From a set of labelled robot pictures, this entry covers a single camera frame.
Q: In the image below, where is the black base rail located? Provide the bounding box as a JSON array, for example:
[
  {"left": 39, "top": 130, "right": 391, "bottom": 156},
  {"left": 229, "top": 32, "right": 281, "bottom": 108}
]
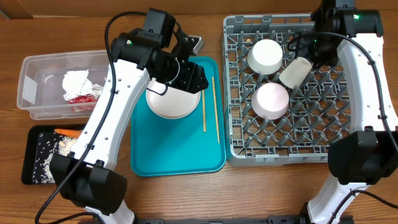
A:
[{"left": 77, "top": 215, "right": 355, "bottom": 224}]

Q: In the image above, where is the white napkin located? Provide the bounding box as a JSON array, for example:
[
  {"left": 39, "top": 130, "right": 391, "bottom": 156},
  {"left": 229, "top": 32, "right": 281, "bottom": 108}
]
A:
[{"left": 62, "top": 70, "right": 93, "bottom": 101}]

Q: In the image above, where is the white bowl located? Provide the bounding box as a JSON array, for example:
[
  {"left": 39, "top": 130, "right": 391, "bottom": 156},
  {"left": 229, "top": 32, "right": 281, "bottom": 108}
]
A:
[{"left": 247, "top": 39, "right": 283, "bottom": 75}]

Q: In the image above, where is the black plastic tray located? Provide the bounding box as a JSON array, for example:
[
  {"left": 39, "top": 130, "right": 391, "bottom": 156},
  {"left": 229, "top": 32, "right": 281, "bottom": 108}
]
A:
[{"left": 21, "top": 124, "right": 85, "bottom": 185}]

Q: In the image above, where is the peanut shells and rice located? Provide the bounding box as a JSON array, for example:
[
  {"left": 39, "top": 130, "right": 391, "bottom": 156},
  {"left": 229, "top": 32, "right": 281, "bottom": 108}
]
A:
[{"left": 32, "top": 131, "right": 77, "bottom": 185}]

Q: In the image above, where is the grey dish rack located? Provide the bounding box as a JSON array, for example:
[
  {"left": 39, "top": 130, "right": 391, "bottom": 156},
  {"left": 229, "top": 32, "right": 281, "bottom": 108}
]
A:
[{"left": 223, "top": 14, "right": 351, "bottom": 166}]

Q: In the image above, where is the aluminium foil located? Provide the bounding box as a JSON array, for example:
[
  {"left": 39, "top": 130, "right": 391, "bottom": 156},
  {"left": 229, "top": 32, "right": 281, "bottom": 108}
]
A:
[{"left": 91, "top": 84, "right": 103, "bottom": 99}]

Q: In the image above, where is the orange carrot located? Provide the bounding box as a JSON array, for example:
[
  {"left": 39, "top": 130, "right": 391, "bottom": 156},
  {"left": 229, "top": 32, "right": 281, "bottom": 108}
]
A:
[{"left": 54, "top": 129, "right": 82, "bottom": 138}]

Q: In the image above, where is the red snack wrapper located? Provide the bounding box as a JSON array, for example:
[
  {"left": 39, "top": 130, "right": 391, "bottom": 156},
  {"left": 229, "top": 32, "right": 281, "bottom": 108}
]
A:
[{"left": 68, "top": 95, "right": 97, "bottom": 113}]

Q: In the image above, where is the wooden chopstick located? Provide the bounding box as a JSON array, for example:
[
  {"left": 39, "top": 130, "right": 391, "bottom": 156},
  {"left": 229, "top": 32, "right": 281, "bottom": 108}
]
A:
[
  {"left": 211, "top": 77, "right": 220, "bottom": 144},
  {"left": 201, "top": 90, "right": 206, "bottom": 133}
]

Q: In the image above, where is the white cup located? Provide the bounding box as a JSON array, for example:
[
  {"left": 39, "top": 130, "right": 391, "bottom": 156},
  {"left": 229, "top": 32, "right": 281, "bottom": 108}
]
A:
[{"left": 279, "top": 57, "right": 312, "bottom": 89}]

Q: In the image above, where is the large pink plate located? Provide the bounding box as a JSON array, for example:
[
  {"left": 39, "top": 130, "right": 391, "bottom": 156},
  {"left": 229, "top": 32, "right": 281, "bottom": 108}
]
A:
[{"left": 146, "top": 78, "right": 201, "bottom": 119}]

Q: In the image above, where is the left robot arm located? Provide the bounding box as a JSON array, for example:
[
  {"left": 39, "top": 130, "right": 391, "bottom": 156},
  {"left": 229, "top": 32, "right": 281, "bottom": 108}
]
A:
[{"left": 49, "top": 8, "right": 208, "bottom": 223}]

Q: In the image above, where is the clear plastic bin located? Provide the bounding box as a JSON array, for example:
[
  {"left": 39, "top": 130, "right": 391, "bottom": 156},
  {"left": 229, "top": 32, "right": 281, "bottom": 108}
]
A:
[{"left": 17, "top": 50, "right": 108, "bottom": 120}]

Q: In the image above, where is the teal serving tray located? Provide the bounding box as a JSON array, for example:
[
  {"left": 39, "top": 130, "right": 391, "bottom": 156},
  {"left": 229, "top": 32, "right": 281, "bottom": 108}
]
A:
[{"left": 131, "top": 57, "right": 226, "bottom": 177}]

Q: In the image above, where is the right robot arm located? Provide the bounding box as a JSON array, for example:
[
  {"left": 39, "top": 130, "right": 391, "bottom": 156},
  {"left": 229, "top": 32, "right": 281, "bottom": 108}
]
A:
[{"left": 303, "top": 1, "right": 397, "bottom": 223}]

